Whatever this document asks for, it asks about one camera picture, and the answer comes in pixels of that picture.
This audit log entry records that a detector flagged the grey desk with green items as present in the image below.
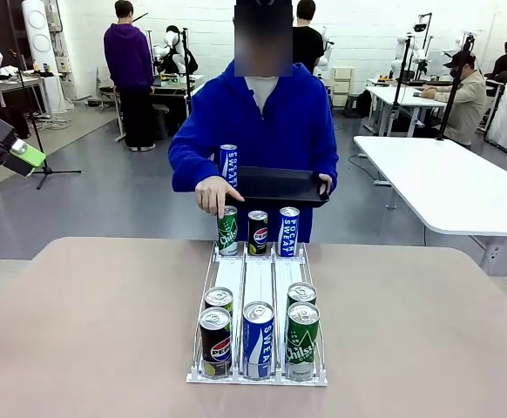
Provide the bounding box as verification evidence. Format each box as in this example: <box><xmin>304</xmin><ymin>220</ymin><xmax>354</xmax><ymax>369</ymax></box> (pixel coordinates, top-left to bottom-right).
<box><xmin>151</xmin><ymin>72</ymin><xmax>206</xmax><ymax>140</ymax></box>

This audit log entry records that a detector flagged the green Chilsung cider can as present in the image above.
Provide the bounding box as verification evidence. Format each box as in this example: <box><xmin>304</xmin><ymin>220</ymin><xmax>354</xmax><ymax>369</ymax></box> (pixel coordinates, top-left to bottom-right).
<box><xmin>217</xmin><ymin>205</ymin><xmax>240</xmax><ymax>257</ymax></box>
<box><xmin>285</xmin><ymin>300</ymin><xmax>321</xmax><ymax>382</ymax></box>
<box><xmin>287</xmin><ymin>281</ymin><xmax>318</xmax><ymax>307</ymax></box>

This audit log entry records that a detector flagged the white humanoid robot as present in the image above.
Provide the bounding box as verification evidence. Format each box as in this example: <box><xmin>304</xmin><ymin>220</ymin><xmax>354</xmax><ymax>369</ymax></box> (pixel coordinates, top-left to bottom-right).
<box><xmin>390</xmin><ymin>33</ymin><xmax>431</xmax><ymax>84</ymax></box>
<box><xmin>316</xmin><ymin>24</ymin><xmax>336</xmax><ymax>78</ymax></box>
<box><xmin>151</xmin><ymin>24</ymin><xmax>199</xmax><ymax>76</ymax></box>

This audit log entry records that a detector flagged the white desk with legs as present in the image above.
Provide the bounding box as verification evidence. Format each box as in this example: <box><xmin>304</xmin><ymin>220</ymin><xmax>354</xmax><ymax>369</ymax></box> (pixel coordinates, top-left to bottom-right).
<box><xmin>363</xmin><ymin>84</ymin><xmax>450</xmax><ymax>137</ymax></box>

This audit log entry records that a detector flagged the black Pepsi can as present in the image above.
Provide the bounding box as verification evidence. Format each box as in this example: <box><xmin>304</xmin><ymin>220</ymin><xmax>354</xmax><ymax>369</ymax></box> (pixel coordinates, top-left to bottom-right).
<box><xmin>199</xmin><ymin>306</ymin><xmax>233</xmax><ymax>380</ymax></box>
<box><xmin>247</xmin><ymin>210</ymin><xmax>269</xmax><ymax>257</ymax></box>

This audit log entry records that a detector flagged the standing person in black shirt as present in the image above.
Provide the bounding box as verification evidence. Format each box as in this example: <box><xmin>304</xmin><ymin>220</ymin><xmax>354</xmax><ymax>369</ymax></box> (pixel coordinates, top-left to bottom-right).
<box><xmin>291</xmin><ymin>0</ymin><xmax>326</xmax><ymax>76</ymax></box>

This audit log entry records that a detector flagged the person in purple hoodie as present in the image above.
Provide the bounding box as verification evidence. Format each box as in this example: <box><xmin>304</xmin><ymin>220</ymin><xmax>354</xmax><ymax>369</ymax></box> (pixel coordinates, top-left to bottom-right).
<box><xmin>103</xmin><ymin>0</ymin><xmax>158</xmax><ymax>152</ymax></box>

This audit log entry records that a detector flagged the person's right forearm blue sleeve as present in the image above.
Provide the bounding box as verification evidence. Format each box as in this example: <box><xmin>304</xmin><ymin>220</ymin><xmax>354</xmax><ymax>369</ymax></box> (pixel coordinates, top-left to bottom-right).
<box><xmin>167</xmin><ymin>141</ymin><xmax>225</xmax><ymax>193</ymax></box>

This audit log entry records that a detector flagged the black bag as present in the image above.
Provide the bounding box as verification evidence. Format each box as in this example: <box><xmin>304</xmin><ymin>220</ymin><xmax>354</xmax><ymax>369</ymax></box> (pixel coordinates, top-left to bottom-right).
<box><xmin>355</xmin><ymin>88</ymin><xmax>374</xmax><ymax>119</ymax></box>

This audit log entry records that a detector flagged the black plastic serving tray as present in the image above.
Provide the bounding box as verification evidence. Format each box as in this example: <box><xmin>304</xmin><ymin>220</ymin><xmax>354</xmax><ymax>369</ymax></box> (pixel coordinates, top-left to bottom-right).
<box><xmin>224</xmin><ymin>165</ymin><xmax>331</xmax><ymax>209</ymax></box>

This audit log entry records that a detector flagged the person's left forearm blue sleeve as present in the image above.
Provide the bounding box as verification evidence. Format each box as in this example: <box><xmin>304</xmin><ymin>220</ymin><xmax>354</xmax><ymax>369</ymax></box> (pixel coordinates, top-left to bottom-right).
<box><xmin>315</xmin><ymin>145</ymin><xmax>340</xmax><ymax>180</ymax></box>

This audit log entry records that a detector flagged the cluttered white desk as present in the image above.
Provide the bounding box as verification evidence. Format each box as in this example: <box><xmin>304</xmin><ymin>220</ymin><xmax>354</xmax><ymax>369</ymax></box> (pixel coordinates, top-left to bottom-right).
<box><xmin>0</xmin><ymin>71</ymin><xmax>57</xmax><ymax>141</ymax></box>

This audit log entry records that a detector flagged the white tower air conditioner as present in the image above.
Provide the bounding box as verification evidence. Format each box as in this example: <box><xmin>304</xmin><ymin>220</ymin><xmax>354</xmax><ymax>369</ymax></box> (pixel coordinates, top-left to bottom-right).
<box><xmin>21</xmin><ymin>0</ymin><xmax>70</xmax><ymax>115</ymax></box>

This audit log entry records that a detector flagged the black tripod microphone stand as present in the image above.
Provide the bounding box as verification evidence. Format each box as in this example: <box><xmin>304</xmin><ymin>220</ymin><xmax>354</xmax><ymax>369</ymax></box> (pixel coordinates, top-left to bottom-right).
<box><xmin>9</xmin><ymin>47</ymin><xmax>83</xmax><ymax>191</ymax></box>

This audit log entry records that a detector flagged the seated person in black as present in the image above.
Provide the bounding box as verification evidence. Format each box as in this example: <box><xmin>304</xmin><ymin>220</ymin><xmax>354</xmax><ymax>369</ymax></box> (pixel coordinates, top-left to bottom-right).
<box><xmin>490</xmin><ymin>37</ymin><xmax>507</xmax><ymax>86</ymax></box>

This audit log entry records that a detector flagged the blue Pocari Sweat can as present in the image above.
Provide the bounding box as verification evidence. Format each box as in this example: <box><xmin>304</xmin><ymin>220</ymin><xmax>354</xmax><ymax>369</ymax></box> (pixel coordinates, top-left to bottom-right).
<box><xmin>219</xmin><ymin>144</ymin><xmax>240</xmax><ymax>192</ymax></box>
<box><xmin>242</xmin><ymin>300</ymin><xmax>276</xmax><ymax>380</ymax></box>
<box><xmin>278</xmin><ymin>206</ymin><xmax>301</xmax><ymax>258</ymax></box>

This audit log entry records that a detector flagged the person's right hand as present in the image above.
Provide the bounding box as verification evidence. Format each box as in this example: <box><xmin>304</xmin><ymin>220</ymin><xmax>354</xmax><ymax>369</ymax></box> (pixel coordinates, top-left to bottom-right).
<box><xmin>194</xmin><ymin>175</ymin><xmax>246</xmax><ymax>219</ymax></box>

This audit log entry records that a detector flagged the white three-lane can rack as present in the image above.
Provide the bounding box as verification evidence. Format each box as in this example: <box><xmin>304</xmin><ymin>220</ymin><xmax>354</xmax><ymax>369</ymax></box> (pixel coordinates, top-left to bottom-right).
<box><xmin>186</xmin><ymin>241</ymin><xmax>329</xmax><ymax>388</ymax></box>

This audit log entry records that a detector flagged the person in beige jacket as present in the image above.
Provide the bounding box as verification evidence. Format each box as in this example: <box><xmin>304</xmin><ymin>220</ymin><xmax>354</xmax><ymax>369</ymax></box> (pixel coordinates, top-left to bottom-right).
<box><xmin>420</xmin><ymin>49</ymin><xmax>489</xmax><ymax>148</ymax></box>

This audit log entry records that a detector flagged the black camera stand pole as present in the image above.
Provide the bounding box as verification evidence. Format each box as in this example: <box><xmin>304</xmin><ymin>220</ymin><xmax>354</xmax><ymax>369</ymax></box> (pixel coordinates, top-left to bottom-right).
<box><xmin>386</xmin><ymin>36</ymin><xmax>413</xmax><ymax>137</ymax></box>
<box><xmin>179</xmin><ymin>25</ymin><xmax>199</xmax><ymax>118</ymax></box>
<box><xmin>435</xmin><ymin>33</ymin><xmax>476</xmax><ymax>141</ymax></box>

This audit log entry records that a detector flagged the person in blue hoodie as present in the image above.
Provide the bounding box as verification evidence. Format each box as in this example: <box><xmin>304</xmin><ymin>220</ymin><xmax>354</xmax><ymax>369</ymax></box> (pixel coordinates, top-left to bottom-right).
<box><xmin>167</xmin><ymin>58</ymin><xmax>340</xmax><ymax>244</ymax></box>

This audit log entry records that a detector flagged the large white table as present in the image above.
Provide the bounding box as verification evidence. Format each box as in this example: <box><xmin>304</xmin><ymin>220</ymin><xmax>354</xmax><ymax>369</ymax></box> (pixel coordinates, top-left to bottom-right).
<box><xmin>352</xmin><ymin>134</ymin><xmax>507</xmax><ymax>278</ymax></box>

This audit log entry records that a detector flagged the green can second row left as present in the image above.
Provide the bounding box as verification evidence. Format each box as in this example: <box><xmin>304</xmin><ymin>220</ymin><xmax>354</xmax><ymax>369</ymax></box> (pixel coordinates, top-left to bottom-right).
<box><xmin>204</xmin><ymin>286</ymin><xmax>234</xmax><ymax>315</ymax></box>

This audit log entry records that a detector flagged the white drawer cabinet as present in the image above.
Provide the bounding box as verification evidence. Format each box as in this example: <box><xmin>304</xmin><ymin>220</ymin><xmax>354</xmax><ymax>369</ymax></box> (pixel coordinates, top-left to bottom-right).
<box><xmin>331</xmin><ymin>65</ymin><xmax>356</xmax><ymax>108</ymax></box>

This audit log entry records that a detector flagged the black backpack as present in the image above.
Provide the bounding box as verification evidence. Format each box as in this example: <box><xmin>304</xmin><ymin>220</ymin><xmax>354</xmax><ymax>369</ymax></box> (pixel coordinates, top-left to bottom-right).
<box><xmin>0</xmin><ymin>106</ymin><xmax>32</xmax><ymax>140</ymax></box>

